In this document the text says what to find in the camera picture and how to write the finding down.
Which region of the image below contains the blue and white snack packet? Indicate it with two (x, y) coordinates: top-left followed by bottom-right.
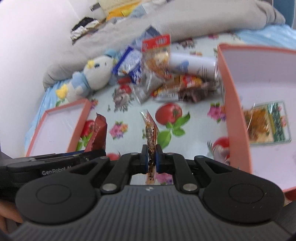
(112, 46), (145, 84)

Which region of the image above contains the red-edged spicy strip packet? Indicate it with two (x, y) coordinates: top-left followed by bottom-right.
(151, 86), (183, 102)

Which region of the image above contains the grey blanket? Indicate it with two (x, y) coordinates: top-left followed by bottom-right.
(43, 0), (286, 90)

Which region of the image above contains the yellow pillow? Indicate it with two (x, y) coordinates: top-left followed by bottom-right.
(106, 2), (141, 19)

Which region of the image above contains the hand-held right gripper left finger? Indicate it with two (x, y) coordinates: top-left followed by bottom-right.
(69, 144), (149, 195)

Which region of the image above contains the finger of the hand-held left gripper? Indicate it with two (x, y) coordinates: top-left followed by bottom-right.
(62, 149), (107, 164)

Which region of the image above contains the clear orange strip snack packet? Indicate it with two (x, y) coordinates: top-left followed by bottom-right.
(139, 110), (160, 186)

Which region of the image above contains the clear grey snack packet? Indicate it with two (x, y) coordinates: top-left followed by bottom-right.
(132, 71), (160, 105)

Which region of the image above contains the red label clear snack packet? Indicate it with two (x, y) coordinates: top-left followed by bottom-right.
(142, 34), (173, 79)

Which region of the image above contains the person's left hand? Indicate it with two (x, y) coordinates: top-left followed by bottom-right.
(0, 200), (23, 224)

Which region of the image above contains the pale blue snack bag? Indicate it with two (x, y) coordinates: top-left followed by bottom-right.
(139, 25), (162, 42)

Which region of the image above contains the light blue bedsheet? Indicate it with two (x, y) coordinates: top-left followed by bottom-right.
(24, 24), (296, 153)

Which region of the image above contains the white spray bottle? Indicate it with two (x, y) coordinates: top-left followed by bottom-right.
(169, 52), (219, 78)

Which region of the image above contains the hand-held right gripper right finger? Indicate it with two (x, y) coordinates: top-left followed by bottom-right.
(155, 144), (234, 194)

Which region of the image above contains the brown snack packet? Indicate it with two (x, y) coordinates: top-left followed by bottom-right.
(178, 75), (220, 103)

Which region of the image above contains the orange cardboard box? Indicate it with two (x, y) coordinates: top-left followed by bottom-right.
(217, 44), (296, 200)

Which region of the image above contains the clear green-edged snack packet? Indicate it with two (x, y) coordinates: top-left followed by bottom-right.
(243, 100), (292, 144)

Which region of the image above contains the orange box lid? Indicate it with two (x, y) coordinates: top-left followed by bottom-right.
(25, 98), (92, 157)

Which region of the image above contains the dark red snack packet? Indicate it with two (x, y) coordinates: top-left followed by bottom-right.
(85, 113), (108, 152)

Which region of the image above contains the white and blue plush toy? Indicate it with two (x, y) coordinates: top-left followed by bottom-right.
(55, 49), (116, 102)

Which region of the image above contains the floral printed sheet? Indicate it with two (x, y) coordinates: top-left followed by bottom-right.
(54, 32), (245, 186)

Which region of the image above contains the pile of clothes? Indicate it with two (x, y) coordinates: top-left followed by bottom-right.
(70, 17), (102, 40)

